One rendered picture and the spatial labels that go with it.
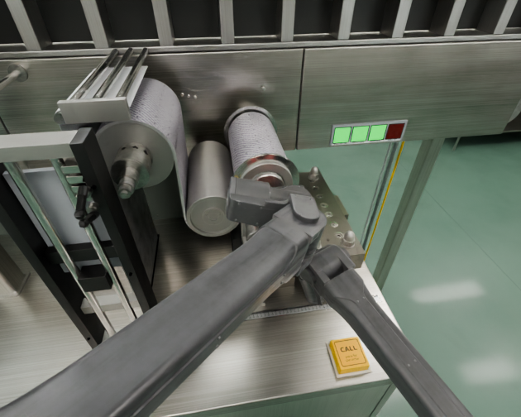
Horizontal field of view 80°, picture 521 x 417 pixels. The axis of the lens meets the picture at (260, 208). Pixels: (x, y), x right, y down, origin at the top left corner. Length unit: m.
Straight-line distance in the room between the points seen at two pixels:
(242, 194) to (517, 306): 2.19
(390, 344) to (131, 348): 0.38
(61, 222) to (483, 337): 2.07
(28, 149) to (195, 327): 0.35
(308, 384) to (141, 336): 0.58
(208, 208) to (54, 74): 0.52
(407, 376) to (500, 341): 1.75
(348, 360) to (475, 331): 1.48
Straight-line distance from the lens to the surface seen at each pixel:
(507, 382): 2.13
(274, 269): 0.32
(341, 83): 0.98
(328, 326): 0.86
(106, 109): 0.57
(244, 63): 0.89
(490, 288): 2.48
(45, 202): 0.60
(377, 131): 1.09
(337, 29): 0.95
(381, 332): 0.53
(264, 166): 0.63
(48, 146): 0.50
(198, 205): 0.69
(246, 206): 0.43
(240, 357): 0.81
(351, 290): 0.54
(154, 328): 0.26
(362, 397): 1.02
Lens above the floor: 1.63
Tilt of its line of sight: 40 degrees down
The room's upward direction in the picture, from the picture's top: straight up
